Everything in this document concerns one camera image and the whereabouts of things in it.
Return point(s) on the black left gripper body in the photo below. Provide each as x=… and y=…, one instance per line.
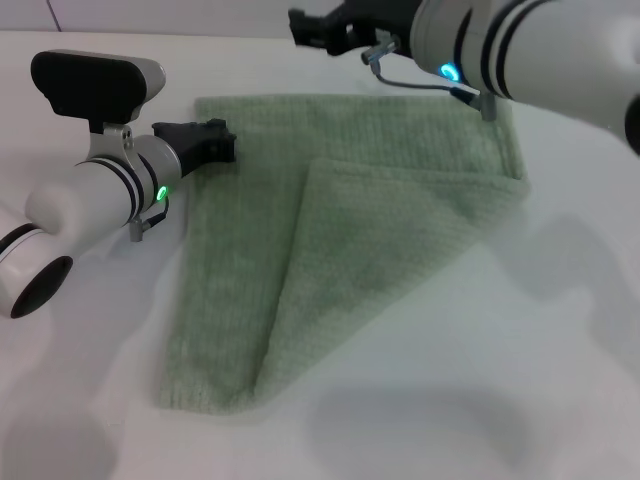
x=185, y=145

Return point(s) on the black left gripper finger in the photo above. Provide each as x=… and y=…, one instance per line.
x=220, y=131
x=224, y=154

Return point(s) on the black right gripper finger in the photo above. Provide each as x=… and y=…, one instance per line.
x=310, y=37
x=307, y=17

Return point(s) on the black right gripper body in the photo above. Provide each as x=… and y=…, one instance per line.
x=370, y=22

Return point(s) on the green terry towel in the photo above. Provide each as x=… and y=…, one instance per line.
x=240, y=260

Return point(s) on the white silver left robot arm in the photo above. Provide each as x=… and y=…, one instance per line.
x=95, y=200

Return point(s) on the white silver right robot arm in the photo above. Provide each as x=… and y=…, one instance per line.
x=530, y=50

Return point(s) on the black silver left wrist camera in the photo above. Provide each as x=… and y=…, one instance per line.
x=95, y=90

